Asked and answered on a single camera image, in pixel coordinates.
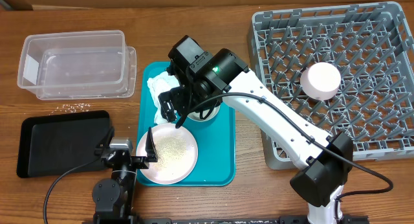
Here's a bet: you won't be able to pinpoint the spilled rice grains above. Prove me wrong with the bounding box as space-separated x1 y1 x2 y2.
50 102 91 115

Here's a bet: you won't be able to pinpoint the white napkin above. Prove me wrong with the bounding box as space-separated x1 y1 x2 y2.
147 71 179 124

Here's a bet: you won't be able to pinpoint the teal plastic tray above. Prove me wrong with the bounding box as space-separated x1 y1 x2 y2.
137 62 236 186

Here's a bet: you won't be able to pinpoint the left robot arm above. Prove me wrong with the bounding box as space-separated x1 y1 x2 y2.
92 128 158 224

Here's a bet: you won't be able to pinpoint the clear plastic bin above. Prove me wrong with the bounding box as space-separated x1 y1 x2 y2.
17 30 137 100

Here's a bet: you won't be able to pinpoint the black tray bin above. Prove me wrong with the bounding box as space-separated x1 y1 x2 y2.
16 110 114 178

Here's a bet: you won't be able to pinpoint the grey dish rack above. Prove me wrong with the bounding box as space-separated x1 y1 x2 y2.
247 1 413 160

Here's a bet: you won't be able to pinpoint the grey bowl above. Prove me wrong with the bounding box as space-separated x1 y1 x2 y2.
188 106 220 122

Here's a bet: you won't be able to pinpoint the pink plate with rice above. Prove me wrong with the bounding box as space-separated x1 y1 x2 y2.
139 123 198 185

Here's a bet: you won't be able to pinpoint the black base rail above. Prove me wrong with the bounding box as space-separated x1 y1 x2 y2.
82 214 369 224

